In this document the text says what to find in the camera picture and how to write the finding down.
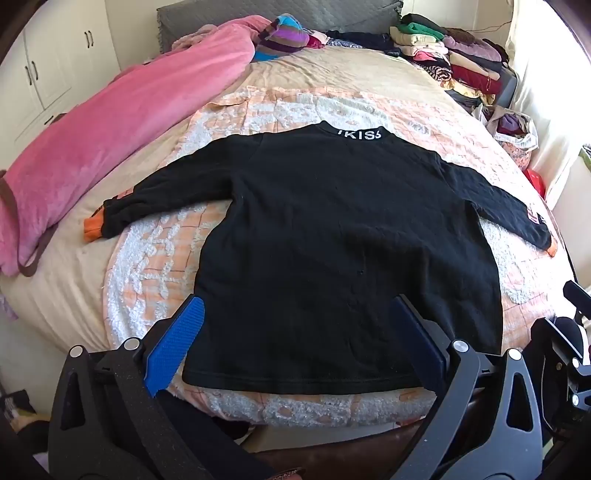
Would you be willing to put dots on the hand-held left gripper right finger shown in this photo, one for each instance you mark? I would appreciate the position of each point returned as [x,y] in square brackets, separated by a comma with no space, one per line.
[415,344]

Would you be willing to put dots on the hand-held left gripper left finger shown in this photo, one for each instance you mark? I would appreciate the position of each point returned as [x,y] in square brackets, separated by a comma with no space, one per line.
[175,341]

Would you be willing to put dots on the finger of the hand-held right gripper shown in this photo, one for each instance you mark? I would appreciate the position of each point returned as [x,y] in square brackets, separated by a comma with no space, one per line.
[577,295]

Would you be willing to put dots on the black sweater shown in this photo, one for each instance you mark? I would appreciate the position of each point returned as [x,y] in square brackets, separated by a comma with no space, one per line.
[323,230]

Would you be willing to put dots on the floral bag with clothes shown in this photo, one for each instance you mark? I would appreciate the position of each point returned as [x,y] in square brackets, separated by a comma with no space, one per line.
[512,134]

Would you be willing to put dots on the pile of folded clothes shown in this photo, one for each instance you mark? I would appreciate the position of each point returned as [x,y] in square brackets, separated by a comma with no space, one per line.
[461,60]

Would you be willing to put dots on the dark clothes heap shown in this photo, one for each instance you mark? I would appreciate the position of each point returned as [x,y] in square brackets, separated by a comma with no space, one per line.
[360,41]

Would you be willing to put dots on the red bag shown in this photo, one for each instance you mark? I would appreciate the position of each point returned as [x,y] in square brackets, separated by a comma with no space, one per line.
[536,182]

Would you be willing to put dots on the pink plush blanket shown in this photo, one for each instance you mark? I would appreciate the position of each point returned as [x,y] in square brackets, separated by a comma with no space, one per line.
[115,129]

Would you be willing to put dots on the white curtain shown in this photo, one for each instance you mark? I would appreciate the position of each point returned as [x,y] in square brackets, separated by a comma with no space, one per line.
[545,69]

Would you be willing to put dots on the orange checked bear blanket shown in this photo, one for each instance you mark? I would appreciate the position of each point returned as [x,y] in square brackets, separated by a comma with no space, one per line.
[277,110]

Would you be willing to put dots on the beige bed sheet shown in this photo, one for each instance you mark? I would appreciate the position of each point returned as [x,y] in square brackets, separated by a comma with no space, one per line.
[332,69]

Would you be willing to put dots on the white wardrobe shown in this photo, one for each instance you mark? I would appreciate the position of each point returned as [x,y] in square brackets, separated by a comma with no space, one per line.
[51,60]

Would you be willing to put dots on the maroon cloth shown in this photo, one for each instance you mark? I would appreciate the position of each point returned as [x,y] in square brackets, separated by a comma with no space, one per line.
[316,41]

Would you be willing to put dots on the colourful striped pillow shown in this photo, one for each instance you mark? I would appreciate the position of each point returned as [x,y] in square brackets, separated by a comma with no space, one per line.
[281,39]

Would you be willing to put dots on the grey quilted headboard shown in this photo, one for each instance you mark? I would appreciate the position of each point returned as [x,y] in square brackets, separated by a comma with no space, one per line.
[207,18]

